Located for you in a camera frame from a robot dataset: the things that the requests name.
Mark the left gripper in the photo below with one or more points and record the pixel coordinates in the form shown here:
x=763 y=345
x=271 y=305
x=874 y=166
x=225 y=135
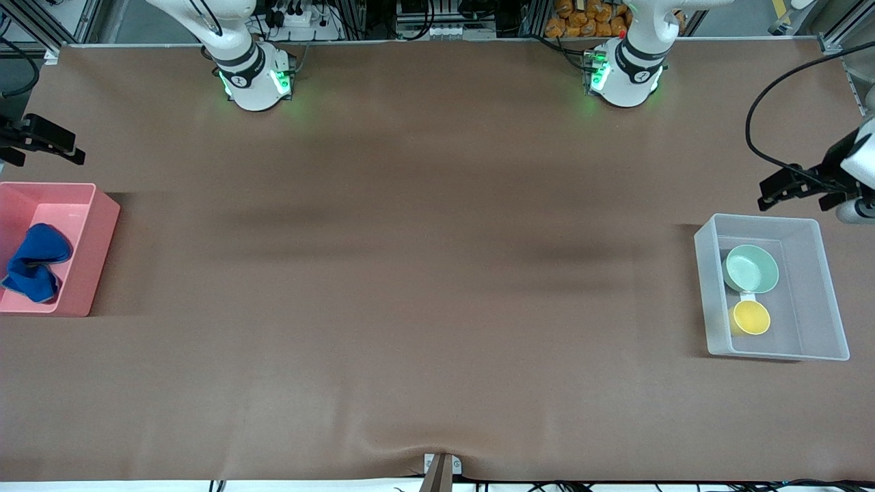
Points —
x=831 y=168

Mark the mint green bowl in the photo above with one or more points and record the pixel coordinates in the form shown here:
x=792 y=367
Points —
x=752 y=268

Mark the blue cloth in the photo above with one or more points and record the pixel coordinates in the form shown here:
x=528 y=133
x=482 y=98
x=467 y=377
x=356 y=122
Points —
x=37 y=249

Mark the yellow cup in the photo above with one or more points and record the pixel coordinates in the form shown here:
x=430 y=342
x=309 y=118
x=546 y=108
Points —
x=750 y=318

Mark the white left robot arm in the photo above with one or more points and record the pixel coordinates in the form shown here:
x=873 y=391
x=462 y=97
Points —
x=632 y=75

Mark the pink plastic bin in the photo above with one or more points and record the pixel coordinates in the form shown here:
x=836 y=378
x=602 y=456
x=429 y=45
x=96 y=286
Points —
x=82 y=225

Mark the translucent plastic storage box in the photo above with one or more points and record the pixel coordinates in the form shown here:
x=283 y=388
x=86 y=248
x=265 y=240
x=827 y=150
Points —
x=806 y=301

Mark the white power strip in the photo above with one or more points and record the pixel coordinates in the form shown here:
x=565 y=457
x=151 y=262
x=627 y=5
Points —
x=307 y=24

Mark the orange snack bag pile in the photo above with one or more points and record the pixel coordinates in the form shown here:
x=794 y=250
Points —
x=581 y=24

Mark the fabric table cover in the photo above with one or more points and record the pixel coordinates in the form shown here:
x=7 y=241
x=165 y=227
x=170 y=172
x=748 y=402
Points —
x=410 y=205

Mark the white terminal block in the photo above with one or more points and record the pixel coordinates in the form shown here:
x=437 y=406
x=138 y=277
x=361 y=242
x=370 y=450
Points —
x=461 y=31

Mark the aluminium frame post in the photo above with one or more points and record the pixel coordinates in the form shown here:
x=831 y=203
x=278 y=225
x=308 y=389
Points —
x=48 y=27
x=844 y=31

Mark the table edge clamp bracket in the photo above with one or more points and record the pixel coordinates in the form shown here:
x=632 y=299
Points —
x=443 y=465

